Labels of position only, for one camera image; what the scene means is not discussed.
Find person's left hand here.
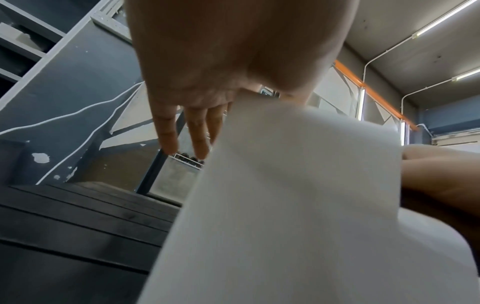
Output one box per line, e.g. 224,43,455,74
124,0,358,160

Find person's right hand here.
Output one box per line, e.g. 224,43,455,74
400,144,480,219

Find white cloth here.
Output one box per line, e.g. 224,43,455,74
136,88,480,304

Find white air conditioner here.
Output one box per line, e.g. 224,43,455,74
430,129,480,147

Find white conduit pipe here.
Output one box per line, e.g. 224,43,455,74
399,78,456,121
362,35,417,85

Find short ceiling tube light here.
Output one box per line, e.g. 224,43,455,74
451,68,480,82

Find orange beam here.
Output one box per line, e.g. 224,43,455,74
334,59,420,132

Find white crate with dark items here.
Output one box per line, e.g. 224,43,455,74
166,152,206,179

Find long ceiling tube light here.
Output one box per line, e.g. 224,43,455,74
411,0,480,39

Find white shelving unit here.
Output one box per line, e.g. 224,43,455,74
0,0,133,111

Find dark slatted wooden bench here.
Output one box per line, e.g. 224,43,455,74
0,180,182,304

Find blue metal post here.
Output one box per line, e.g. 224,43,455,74
135,148,168,196

